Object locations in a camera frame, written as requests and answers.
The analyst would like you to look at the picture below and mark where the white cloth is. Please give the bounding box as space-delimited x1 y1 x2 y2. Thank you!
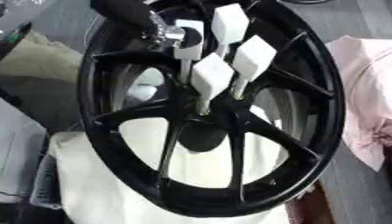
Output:
47 104 294 224

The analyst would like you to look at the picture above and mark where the pale grey cloth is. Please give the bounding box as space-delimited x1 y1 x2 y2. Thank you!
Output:
0 97 51 205

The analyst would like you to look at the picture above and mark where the dark red brown object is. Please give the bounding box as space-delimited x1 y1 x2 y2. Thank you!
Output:
283 182 336 224

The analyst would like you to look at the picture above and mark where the beige cloth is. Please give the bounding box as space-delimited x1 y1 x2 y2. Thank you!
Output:
0 30 86 88

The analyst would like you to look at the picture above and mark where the black spoked wheel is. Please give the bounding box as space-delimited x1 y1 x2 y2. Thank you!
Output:
74 0 348 219

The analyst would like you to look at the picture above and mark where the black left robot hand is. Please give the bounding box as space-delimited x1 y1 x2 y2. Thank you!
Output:
90 0 206 49

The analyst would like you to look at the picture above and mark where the pink cloth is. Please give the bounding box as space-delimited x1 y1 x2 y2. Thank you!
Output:
325 34 392 173

